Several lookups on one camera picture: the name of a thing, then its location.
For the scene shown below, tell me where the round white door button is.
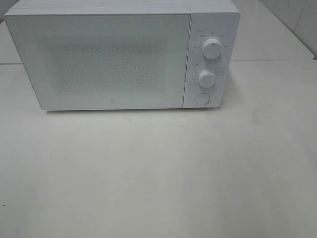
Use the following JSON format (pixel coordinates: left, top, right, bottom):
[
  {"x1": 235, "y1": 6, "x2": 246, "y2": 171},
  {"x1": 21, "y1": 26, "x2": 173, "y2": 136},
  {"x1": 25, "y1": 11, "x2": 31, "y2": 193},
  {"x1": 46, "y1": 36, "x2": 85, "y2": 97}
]
[{"x1": 195, "y1": 93, "x2": 210, "y2": 105}]

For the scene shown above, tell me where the white timer knob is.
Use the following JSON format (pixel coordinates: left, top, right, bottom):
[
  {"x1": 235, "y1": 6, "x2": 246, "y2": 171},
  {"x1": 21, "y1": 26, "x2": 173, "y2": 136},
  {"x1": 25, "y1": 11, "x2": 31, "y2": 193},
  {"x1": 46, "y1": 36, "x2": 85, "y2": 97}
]
[{"x1": 198, "y1": 70, "x2": 217, "y2": 88}]

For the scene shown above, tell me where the white microwave door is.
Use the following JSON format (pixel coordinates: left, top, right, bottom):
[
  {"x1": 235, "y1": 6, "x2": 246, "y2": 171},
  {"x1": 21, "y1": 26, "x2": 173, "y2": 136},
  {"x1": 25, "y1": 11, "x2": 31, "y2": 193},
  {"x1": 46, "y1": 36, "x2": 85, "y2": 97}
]
[{"x1": 6, "y1": 14, "x2": 191, "y2": 111}]

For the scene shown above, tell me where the upper white power knob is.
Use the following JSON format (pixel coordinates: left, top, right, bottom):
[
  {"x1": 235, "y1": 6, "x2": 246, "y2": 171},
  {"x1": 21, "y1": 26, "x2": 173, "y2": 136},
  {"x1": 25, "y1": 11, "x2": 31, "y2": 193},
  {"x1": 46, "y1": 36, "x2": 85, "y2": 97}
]
[{"x1": 202, "y1": 36, "x2": 223, "y2": 60}]

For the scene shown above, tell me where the white microwave oven body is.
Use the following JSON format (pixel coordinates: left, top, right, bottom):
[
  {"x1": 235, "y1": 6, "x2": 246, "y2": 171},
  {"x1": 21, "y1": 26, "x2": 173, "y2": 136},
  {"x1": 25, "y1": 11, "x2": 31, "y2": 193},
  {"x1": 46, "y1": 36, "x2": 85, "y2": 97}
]
[{"x1": 4, "y1": 0, "x2": 240, "y2": 110}]

